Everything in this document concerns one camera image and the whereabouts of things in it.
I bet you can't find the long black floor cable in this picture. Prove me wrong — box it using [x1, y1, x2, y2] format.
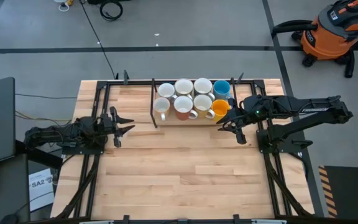
[79, 0, 117, 79]

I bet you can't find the thin black floor cable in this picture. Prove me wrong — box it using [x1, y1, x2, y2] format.
[14, 92, 79, 100]

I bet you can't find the yellow floor cable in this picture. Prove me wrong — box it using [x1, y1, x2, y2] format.
[14, 110, 74, 123]

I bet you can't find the pale cream mug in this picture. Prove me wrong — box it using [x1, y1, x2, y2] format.
[174, 77, 195, 98]

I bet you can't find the blue patterned white mug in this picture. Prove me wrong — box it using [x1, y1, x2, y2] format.
[157, 82, 178, 103]

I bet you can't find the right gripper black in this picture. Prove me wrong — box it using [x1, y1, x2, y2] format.
[215, 95, 262, 146]

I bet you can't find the yellow dotted mug orange rim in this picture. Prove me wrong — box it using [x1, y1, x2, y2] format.
[153, 96, 171, 122]

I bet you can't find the wooden shelf black metal frame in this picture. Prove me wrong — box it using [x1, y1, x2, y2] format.
[150, 77, 241, 129]

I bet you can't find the plain blue mug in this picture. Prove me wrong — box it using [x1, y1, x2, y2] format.
[213, 80, 233, 101]

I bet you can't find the orange shop vacuum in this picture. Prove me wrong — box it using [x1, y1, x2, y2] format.
[290, 0, 358, 68]

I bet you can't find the bright yellow mug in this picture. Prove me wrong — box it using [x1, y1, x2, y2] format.
[211, 99, 231, 123]

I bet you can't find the coiled black cable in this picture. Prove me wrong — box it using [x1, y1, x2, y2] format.
[99, 0, 124, 22]

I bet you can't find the white paper sign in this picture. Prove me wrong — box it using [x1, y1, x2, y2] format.
[28, 167, 55, 213]

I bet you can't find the pale grey mug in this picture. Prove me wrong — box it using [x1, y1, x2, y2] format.
[193, 77, 216, 102]

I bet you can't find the black vacuum wand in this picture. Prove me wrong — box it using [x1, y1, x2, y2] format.
[344, 46, 356, 78]

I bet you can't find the black aluminium rig frame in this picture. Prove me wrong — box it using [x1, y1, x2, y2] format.
[51, 79, 315, 224]

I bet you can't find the black vacuum hose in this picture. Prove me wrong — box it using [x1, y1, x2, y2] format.
[271, 19, 319, 39]

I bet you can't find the hazard striped black mat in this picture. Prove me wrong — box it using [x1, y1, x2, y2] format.
[318, 164, 358, 218]

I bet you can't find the mustard mug white handle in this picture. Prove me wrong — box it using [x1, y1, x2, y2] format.
[193, 94, 216, 120]

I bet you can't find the red mug white handle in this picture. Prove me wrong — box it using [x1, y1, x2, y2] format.
[173, 95, 199, 121]

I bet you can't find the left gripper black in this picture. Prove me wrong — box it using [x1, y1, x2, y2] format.
[96, 106, 136, 148]

